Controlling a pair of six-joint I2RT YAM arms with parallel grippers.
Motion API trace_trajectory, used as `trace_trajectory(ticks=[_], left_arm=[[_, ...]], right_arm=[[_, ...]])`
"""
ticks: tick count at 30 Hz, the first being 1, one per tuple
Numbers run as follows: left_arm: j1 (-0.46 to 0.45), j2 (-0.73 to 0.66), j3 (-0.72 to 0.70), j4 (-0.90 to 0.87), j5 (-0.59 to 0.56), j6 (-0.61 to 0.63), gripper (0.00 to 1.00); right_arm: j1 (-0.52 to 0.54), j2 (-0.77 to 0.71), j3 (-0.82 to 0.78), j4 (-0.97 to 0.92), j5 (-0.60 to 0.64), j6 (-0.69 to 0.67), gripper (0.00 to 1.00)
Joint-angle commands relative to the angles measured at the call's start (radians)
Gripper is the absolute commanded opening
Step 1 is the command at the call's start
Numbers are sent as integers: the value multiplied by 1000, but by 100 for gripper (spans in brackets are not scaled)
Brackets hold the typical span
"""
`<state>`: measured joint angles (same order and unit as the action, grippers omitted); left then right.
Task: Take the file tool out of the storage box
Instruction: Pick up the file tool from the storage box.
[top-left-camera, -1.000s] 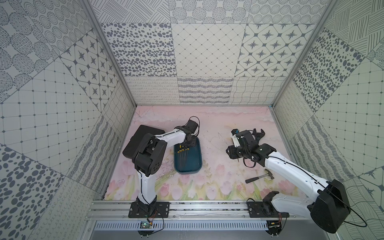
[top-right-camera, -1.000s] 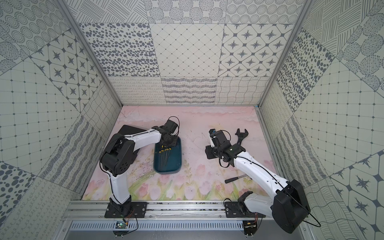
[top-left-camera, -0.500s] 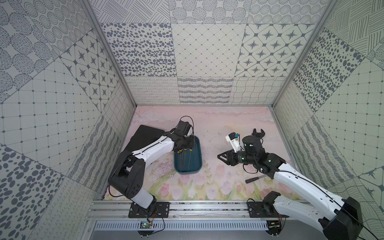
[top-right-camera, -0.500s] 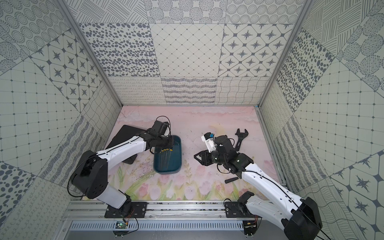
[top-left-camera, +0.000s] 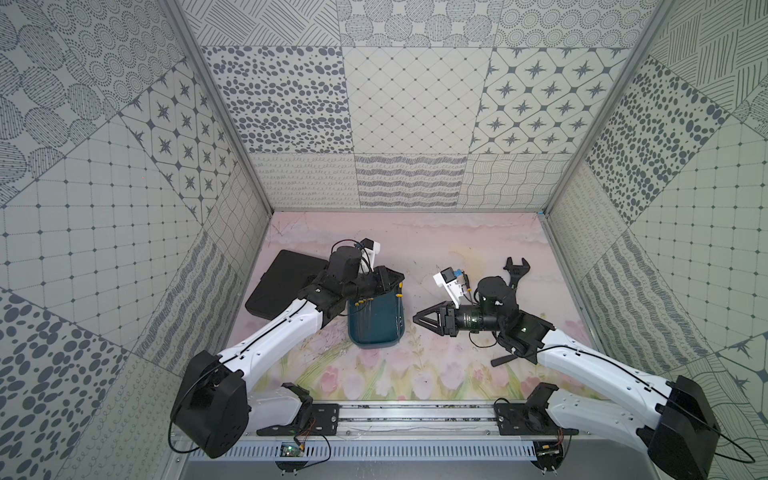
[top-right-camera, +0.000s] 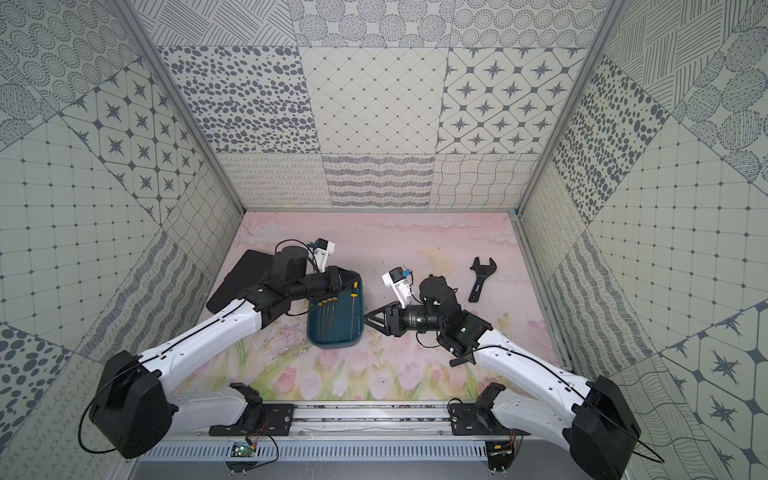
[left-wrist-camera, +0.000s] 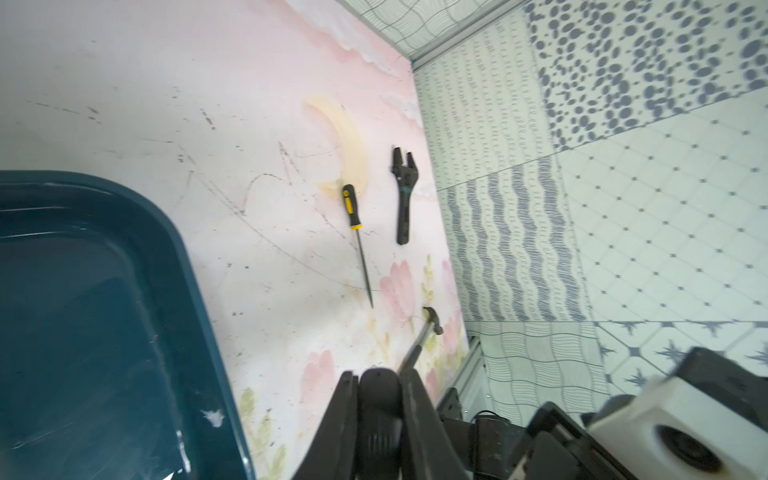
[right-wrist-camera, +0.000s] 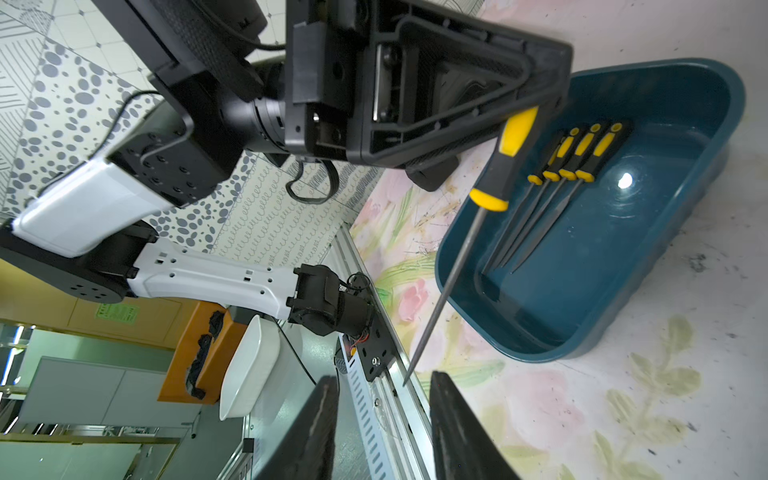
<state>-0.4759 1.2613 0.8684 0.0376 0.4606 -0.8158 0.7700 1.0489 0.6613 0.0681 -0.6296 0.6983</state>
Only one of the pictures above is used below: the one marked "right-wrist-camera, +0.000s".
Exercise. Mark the teal plastic storage box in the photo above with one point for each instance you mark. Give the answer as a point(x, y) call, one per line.
point(560, 301)

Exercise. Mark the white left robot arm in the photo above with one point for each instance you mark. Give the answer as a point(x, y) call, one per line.
point(87, 234)

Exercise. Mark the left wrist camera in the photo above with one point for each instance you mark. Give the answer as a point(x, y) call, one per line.
point(431, 177)

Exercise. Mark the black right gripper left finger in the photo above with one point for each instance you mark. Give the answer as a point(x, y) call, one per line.
point(308, 448)

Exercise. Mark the orange wooden box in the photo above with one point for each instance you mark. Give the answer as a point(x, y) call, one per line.
point(202, 356)

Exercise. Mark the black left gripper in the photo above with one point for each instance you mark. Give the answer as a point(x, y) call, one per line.
point(399, 84)

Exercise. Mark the white slotted cable duct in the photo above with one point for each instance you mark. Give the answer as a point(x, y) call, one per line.
point(359, 449)

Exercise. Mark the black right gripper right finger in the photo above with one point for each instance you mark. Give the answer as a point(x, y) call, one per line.
point(462, 449)

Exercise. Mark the file with black yellow handle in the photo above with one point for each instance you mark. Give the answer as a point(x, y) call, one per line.
point(491, 193)

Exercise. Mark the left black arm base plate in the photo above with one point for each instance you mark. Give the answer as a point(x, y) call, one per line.
point(377, 353)

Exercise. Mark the aluminium mounting rail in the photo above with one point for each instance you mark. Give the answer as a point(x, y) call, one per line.
point(402, 410)

